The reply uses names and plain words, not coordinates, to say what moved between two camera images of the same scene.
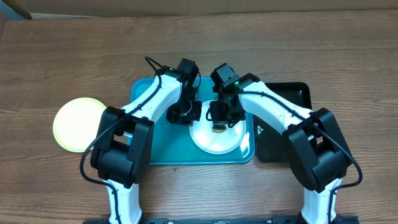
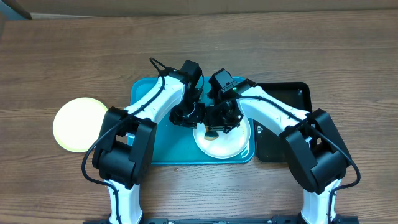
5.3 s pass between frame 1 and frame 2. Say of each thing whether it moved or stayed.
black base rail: stayed
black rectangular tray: stayed
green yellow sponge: moved
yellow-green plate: stayed
